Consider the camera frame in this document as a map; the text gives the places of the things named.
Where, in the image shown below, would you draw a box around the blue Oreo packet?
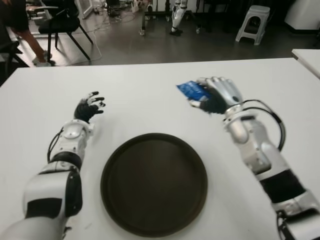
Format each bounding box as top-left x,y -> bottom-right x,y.
175,79 -> 211,102

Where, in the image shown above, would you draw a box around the white framed panel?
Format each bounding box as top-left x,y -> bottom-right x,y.
79,0 -> 94,20

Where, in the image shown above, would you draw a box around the white side table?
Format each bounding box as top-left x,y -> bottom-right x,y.
291,48 -> 320,81

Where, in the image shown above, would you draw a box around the black wheeled gantry frame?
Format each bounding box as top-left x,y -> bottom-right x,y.
138,0 -> 202,37

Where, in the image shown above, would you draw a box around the round dark brown tray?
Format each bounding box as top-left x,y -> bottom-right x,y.
100,132 -> 209,238

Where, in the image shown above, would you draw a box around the black furniture frame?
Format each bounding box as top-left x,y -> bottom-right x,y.
0,19 -> 30,86

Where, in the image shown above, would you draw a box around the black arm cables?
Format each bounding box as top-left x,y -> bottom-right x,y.
47,126 -> 66,162
241,99 -> 287,152

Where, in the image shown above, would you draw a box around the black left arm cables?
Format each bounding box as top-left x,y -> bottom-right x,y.
47,126 -> 66,162

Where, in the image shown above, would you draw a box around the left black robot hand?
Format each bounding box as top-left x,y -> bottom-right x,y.
73,91 -> 106,123

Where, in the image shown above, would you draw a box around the white cabinet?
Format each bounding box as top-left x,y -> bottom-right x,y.
284,0 -> 320,31

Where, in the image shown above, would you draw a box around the person in dark shorts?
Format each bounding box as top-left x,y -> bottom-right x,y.
0,0 -> 57,68

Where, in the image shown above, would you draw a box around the black equipment stand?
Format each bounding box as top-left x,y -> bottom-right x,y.
104,0 -> 122,17

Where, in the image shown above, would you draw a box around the white plastic stool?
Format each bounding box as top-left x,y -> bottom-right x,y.
234,5 -> 271,46

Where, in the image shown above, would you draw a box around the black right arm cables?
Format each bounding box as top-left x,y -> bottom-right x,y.
241,99 -> 287,152

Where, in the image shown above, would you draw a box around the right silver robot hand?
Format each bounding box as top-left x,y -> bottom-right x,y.
187,76 -> 245,116

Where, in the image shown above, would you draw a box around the white floor cable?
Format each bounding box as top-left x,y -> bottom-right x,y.
84,14 -> 141,62

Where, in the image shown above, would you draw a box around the black padded chair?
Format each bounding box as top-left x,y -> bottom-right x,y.
27,0 -> 95,61

